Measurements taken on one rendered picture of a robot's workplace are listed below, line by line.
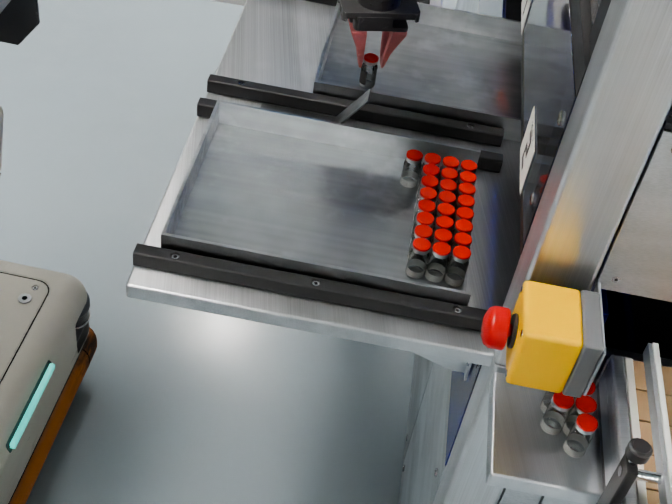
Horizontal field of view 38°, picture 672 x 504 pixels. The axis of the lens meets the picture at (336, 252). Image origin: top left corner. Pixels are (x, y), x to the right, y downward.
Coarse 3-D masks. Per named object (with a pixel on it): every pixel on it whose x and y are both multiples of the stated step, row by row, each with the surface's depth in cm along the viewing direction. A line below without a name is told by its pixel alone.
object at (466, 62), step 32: (416, 32) 149; (448, 32) 151; (480, 32) 151; (512, 32) 150; (320, 64) 134; (352, 64) 141; (416, 64) 143; (448, 64) 144; (480, 64) 145; (512, 64) 146; (352, 96) 131; (384, 96) 131; (416, 96) 137; (448, 96) 138; (480, 96) 139; (512, 96) 140; (512, 128) 131
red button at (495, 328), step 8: (488, 312) 91; (496, 312) 90; (504, 312) 90; (488, 320) 90; (496, 320) 90; (504, 320) 90; (488, 328) 90; (496, 328) 89; (504, 328) 89; (488, 336) 90; (496, 336) 90; (504, 336) 90; (488, 344) 90; (496, 344) 90; (504, 344) 90
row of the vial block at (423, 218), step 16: (432, 160) 120; (432, 176) 117; (432, 192) 115; (416, 208) 116; (432, 208) 113; (416, 224) 112; (432, 224) 112; (416, 240) 109; (416, 256) 109; (416, 272) 110
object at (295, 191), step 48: (240, 144) 124; (288, 144) 126; (336, 144) 127; (384, 144) 126; (432, 144) 124; (192, 192) 117; (240, 192) 118; (288, 192) 119; (336, 192) 120; (384, 192) 121; (192, 240) 106; (240, 240) 112; (288, 240) 113; (336, 240) 114; (384, 240) 115; (384, 288) 107; (432, 288) 106
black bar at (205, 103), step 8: (200, 104) 127; (208, 104) 127; (200, 112) 127; (208, 112) 127; (488, 152) 127; (480, 160) 126; (488, 160) 126; (496, 160) 126; (480, 168) 127; (488, 168) 127; (496, 168) 127
